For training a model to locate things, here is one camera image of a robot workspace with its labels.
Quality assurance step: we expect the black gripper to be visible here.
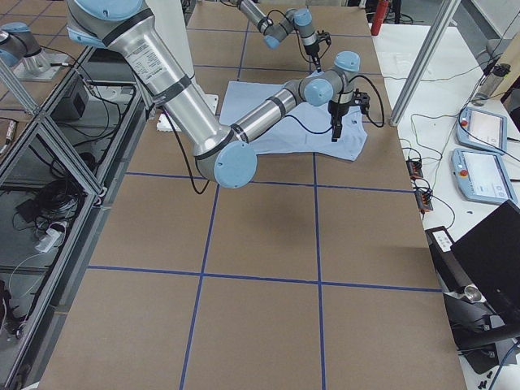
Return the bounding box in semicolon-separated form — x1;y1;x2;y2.
327;89;371;142
304;30;332;72

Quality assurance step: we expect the light blue t-shirt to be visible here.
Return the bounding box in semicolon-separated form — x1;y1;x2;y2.
219;81;367;161

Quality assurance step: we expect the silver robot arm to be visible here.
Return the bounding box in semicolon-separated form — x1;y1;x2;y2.
67;1;360;189
220;0;332;72

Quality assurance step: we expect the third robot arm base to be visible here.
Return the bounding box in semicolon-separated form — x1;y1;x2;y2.
1;22;68;81

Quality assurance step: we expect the torn blue tape line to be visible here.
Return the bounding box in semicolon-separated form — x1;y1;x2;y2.
125;171;414;194

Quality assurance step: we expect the red fire extinguisher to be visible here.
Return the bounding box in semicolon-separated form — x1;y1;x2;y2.
370;0;389;37

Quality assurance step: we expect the orange black electronics board upper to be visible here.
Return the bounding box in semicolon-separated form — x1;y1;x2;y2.
406;158;424;180

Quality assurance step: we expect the orange black electronics board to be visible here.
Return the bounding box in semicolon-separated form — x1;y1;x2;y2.
406;158;424;180
414;187;433;215

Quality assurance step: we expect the orange black electronics board lower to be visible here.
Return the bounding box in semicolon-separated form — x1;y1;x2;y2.
414;187;433;215

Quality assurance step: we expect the upper teach pendant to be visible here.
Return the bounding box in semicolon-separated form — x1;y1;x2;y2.
457;107;507;154

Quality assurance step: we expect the teach pendant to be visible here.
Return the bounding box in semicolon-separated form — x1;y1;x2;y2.
457;107;507;154
451;148;518;205

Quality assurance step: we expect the lower teach pendant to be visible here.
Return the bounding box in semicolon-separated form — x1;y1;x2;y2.
451;148;518;205

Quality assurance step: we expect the clear water bottle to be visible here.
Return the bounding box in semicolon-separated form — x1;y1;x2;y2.
474;63;511;106

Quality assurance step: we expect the black box with label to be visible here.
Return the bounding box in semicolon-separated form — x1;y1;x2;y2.
425;226;472;293

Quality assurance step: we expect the black laptop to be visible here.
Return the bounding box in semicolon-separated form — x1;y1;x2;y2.
451;200;519;324

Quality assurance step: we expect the silver metal cup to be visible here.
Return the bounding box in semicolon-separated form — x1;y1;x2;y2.
462;284;483;303

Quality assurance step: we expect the grey control box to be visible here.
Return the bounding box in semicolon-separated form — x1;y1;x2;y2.
51;79;89;121

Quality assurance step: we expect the blue tape line crosswise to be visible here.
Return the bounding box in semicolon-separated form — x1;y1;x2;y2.
87;265;442;293

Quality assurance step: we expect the blue tape line near edge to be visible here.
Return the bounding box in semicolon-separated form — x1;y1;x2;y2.
178;15;251;390

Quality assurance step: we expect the aluminium frame rack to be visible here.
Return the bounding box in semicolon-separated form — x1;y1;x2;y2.
1;48;147;389

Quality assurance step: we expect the bundle of black cables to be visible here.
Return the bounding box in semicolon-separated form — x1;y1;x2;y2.
11;178;89;236

